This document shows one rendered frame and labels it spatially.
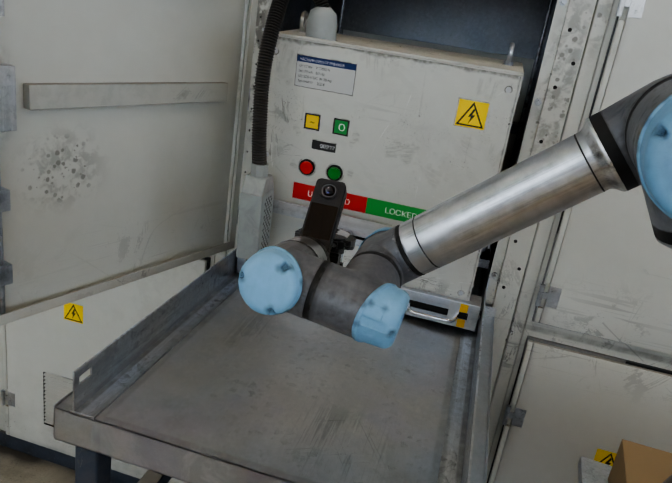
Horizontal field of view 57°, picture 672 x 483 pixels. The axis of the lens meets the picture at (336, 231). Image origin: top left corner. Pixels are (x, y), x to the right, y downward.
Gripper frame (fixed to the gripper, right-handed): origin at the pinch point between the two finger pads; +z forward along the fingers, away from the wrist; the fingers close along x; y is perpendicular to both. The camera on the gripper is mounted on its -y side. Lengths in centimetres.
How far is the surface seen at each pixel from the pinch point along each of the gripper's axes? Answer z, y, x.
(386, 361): 10.1, 23.8, 11.0
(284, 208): 21.0, 0.8, -16.4
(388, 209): 24.1, -2.7, 4.5
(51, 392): 49, 71, -86
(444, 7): 106, -61, 0
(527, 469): 45, 54, 45
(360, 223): 20.9, 0.8, -0.2
